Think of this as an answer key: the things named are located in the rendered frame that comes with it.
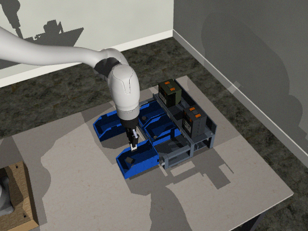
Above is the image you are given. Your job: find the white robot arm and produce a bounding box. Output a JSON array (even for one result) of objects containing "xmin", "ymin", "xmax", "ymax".
[{"xmin": 0, "ymin": 26, "xmax": 140, "ymax": 216}]

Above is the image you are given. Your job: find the black case with orange latches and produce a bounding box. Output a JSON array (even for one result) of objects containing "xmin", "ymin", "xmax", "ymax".
[{"xmin": 182, "ymin": 104, "xmax": 207, "ymax": 139}]

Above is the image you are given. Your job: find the dark green case with handle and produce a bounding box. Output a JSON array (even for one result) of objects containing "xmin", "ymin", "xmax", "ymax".
[{"xmin": 158, "ymin": 79, "xmax": 182, "ymax": 108}]

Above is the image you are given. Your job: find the grey metal shelf rack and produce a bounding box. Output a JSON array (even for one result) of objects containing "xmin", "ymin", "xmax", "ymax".
[{"xmin": 139, "ymin": 79, "xmax": 217, "ymax": 169}]

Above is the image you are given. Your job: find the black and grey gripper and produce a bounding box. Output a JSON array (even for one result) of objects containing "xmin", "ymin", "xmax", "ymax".
[{"xmin": 120, "ymin": 116, "xmax": 139, "ymax": 152}]

